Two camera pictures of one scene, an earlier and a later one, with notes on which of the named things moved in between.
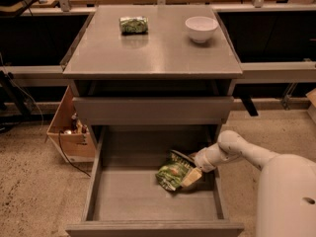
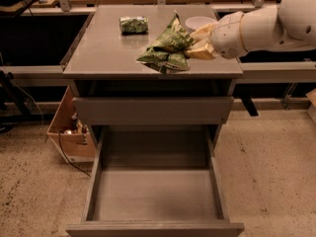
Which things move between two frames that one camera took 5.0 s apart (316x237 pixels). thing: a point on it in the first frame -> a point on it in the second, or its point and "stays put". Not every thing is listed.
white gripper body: (203, 162) -> (226, 34)
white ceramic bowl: (200, 28) stays put
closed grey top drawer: (152, 111) stays put
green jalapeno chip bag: (173, 174) -> (168, 51)
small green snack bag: (134, 26) stays put
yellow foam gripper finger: (191, 157) -> (203, 34)
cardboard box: (77, 134) stays put
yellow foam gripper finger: (192, 177) -> (203, 51)
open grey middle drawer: (123, 199) stays put
